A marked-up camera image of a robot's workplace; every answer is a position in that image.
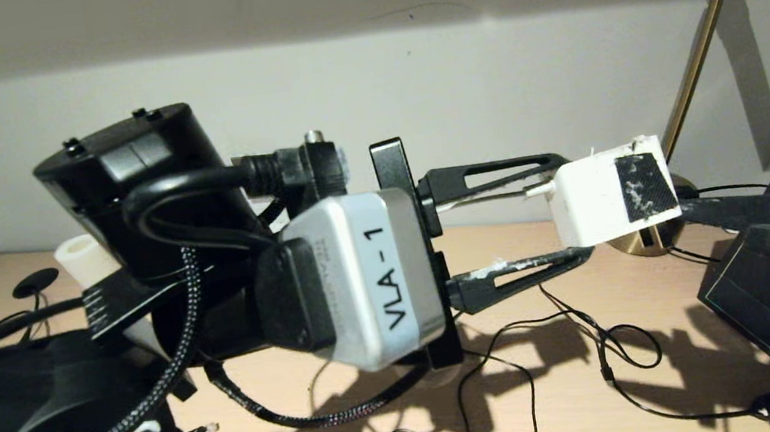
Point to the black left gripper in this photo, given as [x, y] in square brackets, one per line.
[443, 289]

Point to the white power adapter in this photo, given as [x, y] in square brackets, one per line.
[586, 200]

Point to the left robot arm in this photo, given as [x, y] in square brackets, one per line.
[137, 201]

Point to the brass desk lamp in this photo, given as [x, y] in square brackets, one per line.
[699, 42]

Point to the white toilet paper roll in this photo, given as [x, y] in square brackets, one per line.
[82, 258]

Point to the black round desk grommet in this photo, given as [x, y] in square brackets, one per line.
[36, 283]

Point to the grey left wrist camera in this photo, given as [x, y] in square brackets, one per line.
[364, 283]

